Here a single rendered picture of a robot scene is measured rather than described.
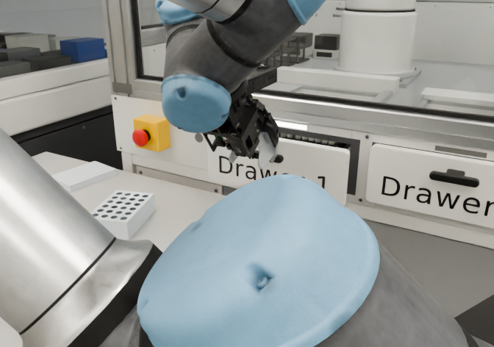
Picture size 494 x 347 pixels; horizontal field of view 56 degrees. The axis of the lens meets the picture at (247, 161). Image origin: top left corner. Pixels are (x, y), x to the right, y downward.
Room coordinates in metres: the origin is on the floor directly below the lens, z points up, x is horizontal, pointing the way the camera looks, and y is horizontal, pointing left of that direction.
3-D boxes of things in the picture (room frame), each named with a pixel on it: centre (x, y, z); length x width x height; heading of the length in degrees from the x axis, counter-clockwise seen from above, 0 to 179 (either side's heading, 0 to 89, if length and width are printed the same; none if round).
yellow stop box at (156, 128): (1.01, 0.22, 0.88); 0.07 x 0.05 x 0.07; 61
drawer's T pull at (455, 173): (0.69, -0.34, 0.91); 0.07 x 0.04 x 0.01; 61
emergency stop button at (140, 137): (0.98, 0.24, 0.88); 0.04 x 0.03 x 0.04; 61
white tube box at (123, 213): (0.80, 0.24, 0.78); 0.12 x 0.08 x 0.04; 168
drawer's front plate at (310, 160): (0.82, -0.05, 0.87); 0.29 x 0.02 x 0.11; 61
